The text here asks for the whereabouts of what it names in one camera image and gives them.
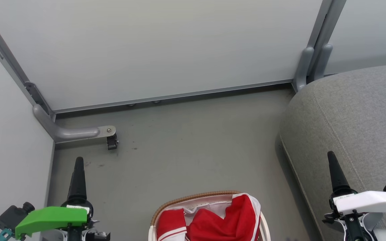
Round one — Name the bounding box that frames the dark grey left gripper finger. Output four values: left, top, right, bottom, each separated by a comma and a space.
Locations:
67, 156, 87, 201

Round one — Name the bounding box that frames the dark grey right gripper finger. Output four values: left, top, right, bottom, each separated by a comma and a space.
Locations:
327, 151, 351, 194

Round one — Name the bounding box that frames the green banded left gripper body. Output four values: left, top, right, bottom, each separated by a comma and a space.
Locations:
15, 197, 111, 241

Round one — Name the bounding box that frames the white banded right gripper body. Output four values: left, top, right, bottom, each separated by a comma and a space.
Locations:
323, 188, 386, 241

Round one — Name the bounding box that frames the red and white garment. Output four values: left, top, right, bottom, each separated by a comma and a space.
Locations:
157, 194, 260, 241

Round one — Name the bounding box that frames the grey fabric sofa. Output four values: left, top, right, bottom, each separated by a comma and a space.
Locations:
279, 63, 386, 241

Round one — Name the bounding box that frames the grey curved partition foot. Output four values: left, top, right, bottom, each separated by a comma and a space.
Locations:
33, 104, 117, 143
314, 44, 333, 81
293, 47, 315, 93

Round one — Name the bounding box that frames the white basket with brown rim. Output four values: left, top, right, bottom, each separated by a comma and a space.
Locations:
148, 191, 271, 241

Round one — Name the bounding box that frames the grey metal post bracket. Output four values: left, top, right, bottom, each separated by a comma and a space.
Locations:
24, 81, 52, 116

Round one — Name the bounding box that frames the grey aluminium partition rail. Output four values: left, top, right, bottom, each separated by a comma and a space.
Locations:
52, 79, 294, 114

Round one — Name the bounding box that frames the grey aluminium partition post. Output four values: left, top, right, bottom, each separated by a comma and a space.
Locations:
0, 3, 56, 122
307, 0, 347, 84

